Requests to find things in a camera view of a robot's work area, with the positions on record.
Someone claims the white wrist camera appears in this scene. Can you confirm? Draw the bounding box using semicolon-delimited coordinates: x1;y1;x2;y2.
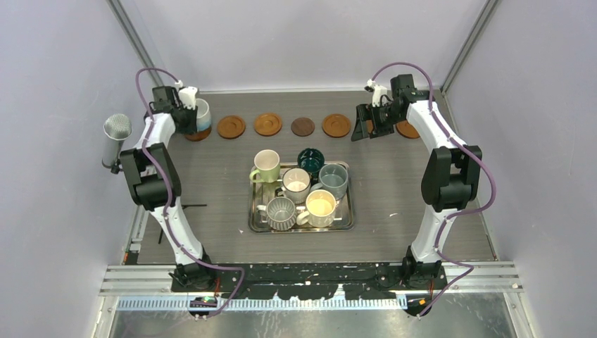
365;79;387;107
178;87;198;111

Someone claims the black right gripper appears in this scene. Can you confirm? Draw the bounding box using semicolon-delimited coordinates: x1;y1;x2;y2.
352;102;403;142

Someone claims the large cream mug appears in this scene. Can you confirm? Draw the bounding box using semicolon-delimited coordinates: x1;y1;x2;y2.
296;189;337;228

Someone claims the cream mug green handle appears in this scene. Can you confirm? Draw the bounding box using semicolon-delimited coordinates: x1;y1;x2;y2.
249;149;281;183

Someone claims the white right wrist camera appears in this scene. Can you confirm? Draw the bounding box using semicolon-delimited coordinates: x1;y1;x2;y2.
365;79;387;107

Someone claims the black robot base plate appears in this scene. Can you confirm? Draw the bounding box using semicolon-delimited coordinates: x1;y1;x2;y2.
169;262;447;301

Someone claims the aluminium front rail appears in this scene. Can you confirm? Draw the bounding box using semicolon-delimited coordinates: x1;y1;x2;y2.
100;261;523;311

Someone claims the white grey mug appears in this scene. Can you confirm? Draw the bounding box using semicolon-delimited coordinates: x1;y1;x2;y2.
196;99;212;132

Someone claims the dark green mug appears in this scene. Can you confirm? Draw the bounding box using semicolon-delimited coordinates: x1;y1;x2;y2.
297;148;325;183

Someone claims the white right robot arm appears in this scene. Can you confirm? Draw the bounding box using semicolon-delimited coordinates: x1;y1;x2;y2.
351;75;482;289

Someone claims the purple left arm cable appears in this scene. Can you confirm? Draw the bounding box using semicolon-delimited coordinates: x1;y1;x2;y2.
134;67;246;320

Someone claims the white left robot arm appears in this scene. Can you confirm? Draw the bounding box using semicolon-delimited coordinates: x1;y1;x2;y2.
120;83;216;292

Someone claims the dark walnut wooden coaster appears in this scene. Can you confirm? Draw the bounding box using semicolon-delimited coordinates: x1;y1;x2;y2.
291;117;315;137

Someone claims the silver microphone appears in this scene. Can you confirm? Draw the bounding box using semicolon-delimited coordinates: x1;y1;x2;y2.
101;113;132;168

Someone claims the grey ribbed mug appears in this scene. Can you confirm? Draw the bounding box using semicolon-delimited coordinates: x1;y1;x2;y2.
256;196;297;231

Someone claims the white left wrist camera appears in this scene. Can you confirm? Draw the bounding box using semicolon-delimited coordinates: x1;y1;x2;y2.
178;87;198;111

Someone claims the silver metal tray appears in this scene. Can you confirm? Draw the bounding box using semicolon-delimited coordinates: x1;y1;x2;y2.
248;162;356;234

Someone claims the orange wooden coaster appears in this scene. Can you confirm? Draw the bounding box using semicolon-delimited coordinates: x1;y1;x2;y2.
322;114;351;138
217;115;246;139
366;120;373;136
184;127;212;142
396;120;420;139
253;113;283;137

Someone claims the white mug brown base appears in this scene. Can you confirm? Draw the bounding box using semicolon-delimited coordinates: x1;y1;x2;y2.
275;168;310;204

